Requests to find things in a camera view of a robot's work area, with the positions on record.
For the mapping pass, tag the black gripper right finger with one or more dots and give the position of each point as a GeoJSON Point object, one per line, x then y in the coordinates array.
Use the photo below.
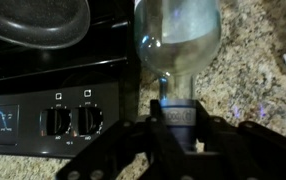
{"type": "Point", "coordinates": [249, 150]}

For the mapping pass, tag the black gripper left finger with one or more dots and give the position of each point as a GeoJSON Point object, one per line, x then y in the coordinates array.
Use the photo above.
{"type": "Point", "coordinates": [129, 146]}

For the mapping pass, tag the clear bottle with blue cap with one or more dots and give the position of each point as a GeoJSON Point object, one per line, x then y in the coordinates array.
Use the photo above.
{"type": "Point", "coordinates": [179, 50]}

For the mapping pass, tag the black stove knob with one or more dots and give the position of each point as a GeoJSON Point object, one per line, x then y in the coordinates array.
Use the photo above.
{"type": "Point", "coordinates": [54, 121]}
{"type": "Point", "coordinates": [89, 120]}

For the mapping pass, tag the black electric stove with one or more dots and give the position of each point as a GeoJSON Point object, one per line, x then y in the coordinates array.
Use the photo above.
{"type": "Point", "coordinates": [83, 73]}

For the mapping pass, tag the black frying pan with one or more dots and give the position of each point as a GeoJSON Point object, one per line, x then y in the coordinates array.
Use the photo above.
{"type": "Point", "coordinates": [33, 23]}

